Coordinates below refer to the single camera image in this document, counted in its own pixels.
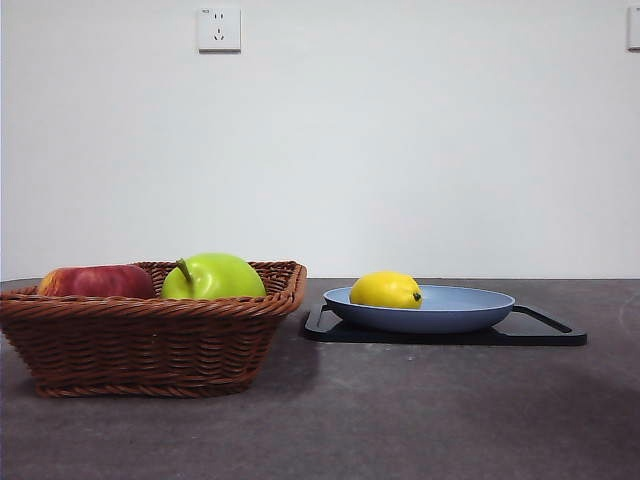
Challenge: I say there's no red apple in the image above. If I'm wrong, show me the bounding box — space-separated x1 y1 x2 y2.
37 264 156 300

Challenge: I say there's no brown woven wicker basket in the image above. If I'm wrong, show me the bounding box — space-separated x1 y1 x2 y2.
0 259 308 400

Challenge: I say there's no green apple with stem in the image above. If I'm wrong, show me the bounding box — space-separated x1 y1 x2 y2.
160 251 267 301

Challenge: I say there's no black flat tray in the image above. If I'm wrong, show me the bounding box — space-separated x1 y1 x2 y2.
304 302 588 346

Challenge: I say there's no yellow lemon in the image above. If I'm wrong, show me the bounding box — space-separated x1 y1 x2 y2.
349 270 424 310

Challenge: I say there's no blue round plate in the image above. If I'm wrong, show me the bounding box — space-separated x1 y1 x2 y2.
322 284 516 335

